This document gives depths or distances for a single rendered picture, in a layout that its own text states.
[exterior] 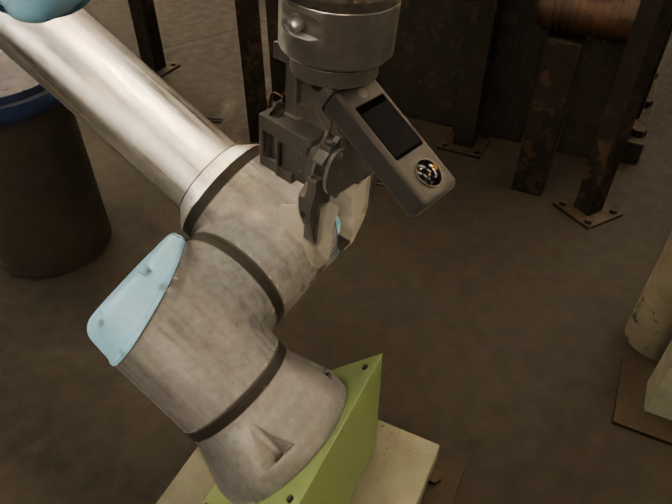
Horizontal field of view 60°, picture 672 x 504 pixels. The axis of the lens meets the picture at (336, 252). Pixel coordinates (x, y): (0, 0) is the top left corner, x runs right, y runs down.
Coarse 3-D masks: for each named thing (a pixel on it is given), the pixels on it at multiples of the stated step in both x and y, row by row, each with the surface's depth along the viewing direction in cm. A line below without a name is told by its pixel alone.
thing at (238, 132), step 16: (240, 0) 147; (256, 0) 147; (240, 16) 149; (256, 16) 150; (240, 32) 152; (256, 32) 152; (240, 48) 155; (256, 48) 155; (256, 64) 158; (256, 80) 161; (256, 96) 164; (256, 112) 167; (240, 128) 179; (256, 128) 170; (240, 144) 172
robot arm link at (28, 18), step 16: (0, 0) 36; (16, 0) 35; (32, 0) 34; (48, 0) 34; (64, 0) 34; (80, 0) 36; (16, 16) 36; (32, 16) 35; (48, 16) 35; (64, 16) 37
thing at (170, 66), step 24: (144, 0) 195; (480, 0) 145; (144, 24) 199; (480, 24) 148; (144, 48) 206; (480, 48) 152; (168, 72) 211; (480, 72) 156; (480, 96) 160; (456, 120) 167; (480, 120) 169; (456, 144) 172; (480, 144) 172
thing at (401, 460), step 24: (384, 432) 87; (408, 432) 87; (192, 456) 84; (384, 456) 84; (408, 456) 84; (432, 456) 84; (192, 480) 82; (360, 480) 82; (384, 480) 82; (408, 480) 82
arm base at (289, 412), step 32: (288, 352) 69; (256, 384) 63; (288, 384) 65; (320, 384) 67; (224, 416) 62; (256, 416) 62; (288, 416) 63; (320, 416) 64; (224, 448) 63; (256, 448) 62; (288, 448) 62; (320, 448) 63; (224, 480) 64; (256, 480) 62; (288, 480) 62
